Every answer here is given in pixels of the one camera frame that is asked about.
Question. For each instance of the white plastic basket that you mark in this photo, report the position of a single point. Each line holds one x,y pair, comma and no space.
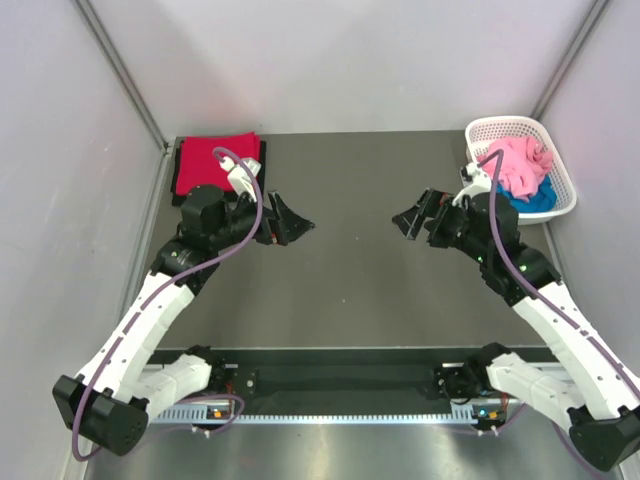
480,133

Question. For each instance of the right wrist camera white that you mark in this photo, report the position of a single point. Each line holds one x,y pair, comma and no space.
475,181

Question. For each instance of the blue t shirt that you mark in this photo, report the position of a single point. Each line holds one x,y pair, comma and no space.
543,201

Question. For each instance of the folded black t shirt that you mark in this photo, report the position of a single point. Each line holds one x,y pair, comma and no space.
178,201

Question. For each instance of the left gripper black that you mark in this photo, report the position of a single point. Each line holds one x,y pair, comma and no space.
289,226

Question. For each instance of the pink t shirt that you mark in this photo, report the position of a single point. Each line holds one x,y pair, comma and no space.
526,163

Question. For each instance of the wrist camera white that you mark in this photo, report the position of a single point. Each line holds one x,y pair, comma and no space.
475,181
241,176

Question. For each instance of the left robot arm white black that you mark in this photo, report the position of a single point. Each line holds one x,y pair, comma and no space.
109,402

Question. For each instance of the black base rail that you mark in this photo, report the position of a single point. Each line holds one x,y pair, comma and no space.
398,380

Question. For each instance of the folded red t shirt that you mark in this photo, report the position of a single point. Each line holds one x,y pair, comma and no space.
210,160

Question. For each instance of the grey slotted cable duct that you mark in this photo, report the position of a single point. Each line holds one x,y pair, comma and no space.
210,414

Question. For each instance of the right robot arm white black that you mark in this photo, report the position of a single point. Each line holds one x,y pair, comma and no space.
599,408

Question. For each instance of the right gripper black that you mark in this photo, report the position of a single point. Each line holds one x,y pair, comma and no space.
431,204

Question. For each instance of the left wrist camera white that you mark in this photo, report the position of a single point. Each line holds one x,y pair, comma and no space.
241,176

